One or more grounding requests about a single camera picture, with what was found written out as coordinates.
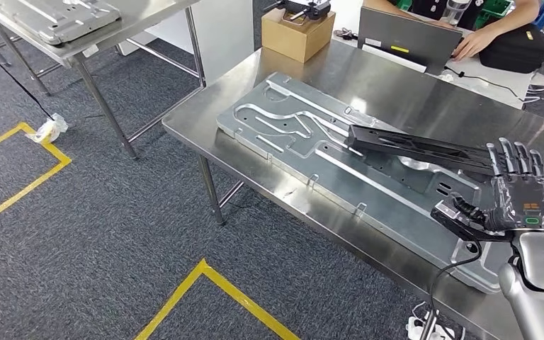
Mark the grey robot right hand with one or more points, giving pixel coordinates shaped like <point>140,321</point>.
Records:
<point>525,202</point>

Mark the person's left hand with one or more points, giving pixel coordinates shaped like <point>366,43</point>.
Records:
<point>476,42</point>

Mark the black plastic panel part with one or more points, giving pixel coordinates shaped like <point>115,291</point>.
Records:
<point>394,143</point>

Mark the person's left forearm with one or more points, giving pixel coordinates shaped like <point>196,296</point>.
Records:
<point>511,18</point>

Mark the stainless steel workbench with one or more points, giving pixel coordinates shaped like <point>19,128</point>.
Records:
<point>394,94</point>

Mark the clear plastic bottle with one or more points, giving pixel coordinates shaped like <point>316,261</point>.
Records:
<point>455,11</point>

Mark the black bag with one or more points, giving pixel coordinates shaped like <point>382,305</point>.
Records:
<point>516,54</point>

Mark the person's torso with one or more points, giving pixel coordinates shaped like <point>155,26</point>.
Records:
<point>429,7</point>

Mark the grey laptop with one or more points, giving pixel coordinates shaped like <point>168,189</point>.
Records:
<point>408,42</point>

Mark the white power strip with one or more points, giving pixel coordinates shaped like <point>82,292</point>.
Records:
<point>415,328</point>

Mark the black device on box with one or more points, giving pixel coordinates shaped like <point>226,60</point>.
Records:
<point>307,8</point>

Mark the brown cardboard box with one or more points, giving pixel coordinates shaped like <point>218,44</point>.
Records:
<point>295,40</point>

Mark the large aluminium fixture plate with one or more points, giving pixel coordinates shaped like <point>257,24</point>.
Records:
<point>300,141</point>

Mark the white cabinet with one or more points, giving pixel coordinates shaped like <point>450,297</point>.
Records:
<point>225,33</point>

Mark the yellow floor tape square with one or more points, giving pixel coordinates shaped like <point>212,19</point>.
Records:
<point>234,291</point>
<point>51,152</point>

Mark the steel table with fixture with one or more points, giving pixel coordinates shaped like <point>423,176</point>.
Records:
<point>150,9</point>

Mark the grey metal plate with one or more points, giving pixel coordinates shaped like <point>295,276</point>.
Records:
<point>56,21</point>

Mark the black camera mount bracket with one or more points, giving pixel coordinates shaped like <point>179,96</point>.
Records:
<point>469,232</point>

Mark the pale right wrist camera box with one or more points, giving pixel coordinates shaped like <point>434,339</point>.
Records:
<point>446,210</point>

